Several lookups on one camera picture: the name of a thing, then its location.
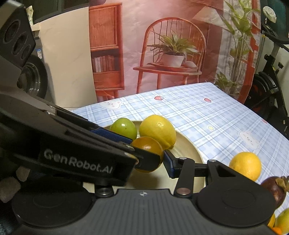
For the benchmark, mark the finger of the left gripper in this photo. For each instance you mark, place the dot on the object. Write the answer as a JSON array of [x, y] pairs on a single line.
[[111, 135], [145, 160]]

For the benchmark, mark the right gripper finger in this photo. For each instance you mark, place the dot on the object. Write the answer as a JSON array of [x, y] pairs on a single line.
[[185, 170]]

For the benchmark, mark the small orange mandarin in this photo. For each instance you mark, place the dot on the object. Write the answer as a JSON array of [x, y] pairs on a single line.
[[149, 144]]

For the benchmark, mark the green lime fruit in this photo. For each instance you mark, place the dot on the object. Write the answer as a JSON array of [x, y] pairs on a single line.
[[125, 127]]

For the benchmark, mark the yellow lemon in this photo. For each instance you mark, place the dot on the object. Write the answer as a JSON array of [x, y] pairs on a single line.
[[160, 129], [248, 164]]

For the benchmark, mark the purple mangosteen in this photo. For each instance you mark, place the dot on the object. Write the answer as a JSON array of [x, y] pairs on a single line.
[[278, 186]]

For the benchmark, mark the yellow orange kumquat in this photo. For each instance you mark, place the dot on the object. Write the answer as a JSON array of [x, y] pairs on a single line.
[[272, 221]]

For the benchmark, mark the bright orange kumquat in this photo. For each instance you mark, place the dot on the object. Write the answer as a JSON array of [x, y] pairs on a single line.
[[277, 230]]

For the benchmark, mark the small green fruit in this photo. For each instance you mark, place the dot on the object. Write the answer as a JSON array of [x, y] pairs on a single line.
[[282, 221]]

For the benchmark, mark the gloved left hand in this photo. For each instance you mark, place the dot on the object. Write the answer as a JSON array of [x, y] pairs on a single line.
[[11, 185]]

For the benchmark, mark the beige ceramic plate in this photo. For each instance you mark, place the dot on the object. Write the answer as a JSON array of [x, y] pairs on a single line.
[[166, 176]]

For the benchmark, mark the silver washing machine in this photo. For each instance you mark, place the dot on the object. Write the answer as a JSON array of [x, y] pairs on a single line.
[[36, 74]]

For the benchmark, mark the black exercise bike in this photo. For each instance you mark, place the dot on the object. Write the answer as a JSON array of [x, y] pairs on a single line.
[[265, 97]]

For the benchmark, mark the white cap on bike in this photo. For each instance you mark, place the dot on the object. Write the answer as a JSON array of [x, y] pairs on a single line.
[[270, 14]]

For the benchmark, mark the pink printed wall tapestry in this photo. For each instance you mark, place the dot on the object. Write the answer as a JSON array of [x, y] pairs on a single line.
[[139, 46]]

